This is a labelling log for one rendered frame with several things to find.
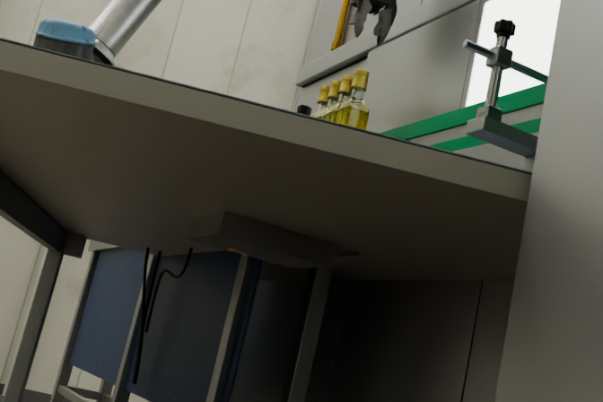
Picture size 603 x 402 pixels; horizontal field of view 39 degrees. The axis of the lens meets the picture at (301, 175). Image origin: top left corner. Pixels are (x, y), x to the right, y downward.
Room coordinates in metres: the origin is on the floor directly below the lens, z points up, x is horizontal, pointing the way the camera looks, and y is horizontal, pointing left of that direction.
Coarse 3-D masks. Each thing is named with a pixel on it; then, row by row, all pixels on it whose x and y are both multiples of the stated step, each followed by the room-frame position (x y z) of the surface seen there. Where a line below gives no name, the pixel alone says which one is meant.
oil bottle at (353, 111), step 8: (344, 104) 1.79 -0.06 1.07; (352, 104) 1.77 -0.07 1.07; (360, 104) 1.78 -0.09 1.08; (344, 112) 1.78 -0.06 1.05; (352, 112) 1.77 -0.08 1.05; (360, 112) 1.78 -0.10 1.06; (368, 112) 1.79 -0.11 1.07; (336, 120) 1.81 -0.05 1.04; (344, 120) 1.78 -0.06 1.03; (352, 120) 1.77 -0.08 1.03; (360, 120) 1.78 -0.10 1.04
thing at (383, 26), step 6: (384, 12) 1.81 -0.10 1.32; (390, 12) 1.82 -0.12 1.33; (384, 18) 1.81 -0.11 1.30; (390, 18) 1.82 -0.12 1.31; (378, 24) 1.85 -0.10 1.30; (384, 24) 1.81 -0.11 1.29; (378, 30) 1.85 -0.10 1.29; (384, 30) 1.82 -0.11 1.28; (378, 36) 1.83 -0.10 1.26; (384, 36) 1.82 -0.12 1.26; (378, 42) 1.82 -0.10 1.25
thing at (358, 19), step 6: (366, 0) 1.79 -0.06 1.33; (366, 6) 1.79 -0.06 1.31; (360, 12) 1.79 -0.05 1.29; (366, 12) 1.79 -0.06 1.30; (354, 18) 1.80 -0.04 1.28; (360, 18) 1.79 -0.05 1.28; (354, 24) 1.80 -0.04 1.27; (360, 24) 1.79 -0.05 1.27; (354, 30) 1.80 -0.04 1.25; (360, 30) 1.79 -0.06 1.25
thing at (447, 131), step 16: (512, 96) 1.23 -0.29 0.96; (528, 96) 1.19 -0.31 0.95; (544, 96) 1.16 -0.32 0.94; (448, 112) 1.38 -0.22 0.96; (464, 112) 1.34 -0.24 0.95; (512, 112) 1.22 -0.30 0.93; (528, 112) 1.19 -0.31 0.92; (400, 128) 1.52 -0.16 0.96; (416, 128) 1.47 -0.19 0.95; (432, 128) 1.42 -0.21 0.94; (448, 128) 1.38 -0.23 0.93; (464, 128) 1.33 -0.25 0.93; (528, 128) 1.18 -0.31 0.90; (432, 144) 1.41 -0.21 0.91; (448, 144) 1.36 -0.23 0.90; (464, 144) 1.32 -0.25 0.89; (480, 144) 1.28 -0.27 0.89
